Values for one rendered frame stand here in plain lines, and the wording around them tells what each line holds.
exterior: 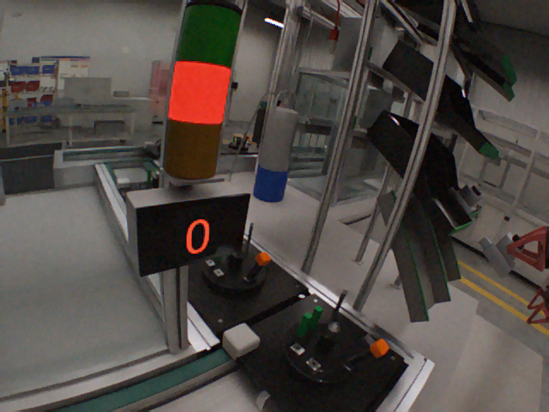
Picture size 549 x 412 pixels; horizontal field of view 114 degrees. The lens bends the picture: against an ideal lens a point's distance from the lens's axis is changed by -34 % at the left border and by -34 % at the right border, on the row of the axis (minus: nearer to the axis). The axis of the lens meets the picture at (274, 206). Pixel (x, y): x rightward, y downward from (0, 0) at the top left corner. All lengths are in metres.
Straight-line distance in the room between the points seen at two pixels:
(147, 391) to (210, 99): 0.39
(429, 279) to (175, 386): 0.58
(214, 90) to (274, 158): 1.03
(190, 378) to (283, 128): 1.04
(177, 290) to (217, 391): 0.19
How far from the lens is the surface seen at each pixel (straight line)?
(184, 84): 0.23
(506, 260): 0.56
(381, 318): 0.80
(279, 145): 1.23
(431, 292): 0.71
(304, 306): 0.56
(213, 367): 0.47
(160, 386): 0.45
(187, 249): 0.27
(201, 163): 0.24
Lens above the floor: 1.34
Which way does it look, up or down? 22 degrees down
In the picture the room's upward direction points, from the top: 12 degrees clockwise
